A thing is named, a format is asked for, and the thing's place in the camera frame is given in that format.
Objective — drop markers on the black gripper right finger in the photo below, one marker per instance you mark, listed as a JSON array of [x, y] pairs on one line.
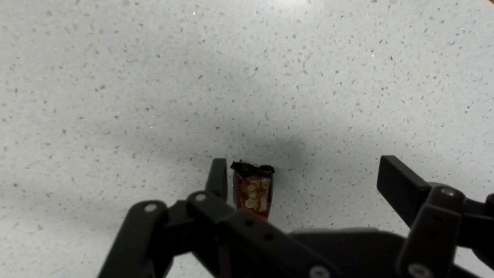
[[437, 221]]

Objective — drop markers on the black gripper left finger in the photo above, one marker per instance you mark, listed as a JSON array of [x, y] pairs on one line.
[[205, 241]]

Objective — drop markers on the dark candy bar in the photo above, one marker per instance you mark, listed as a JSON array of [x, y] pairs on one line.
[[253, 193]]

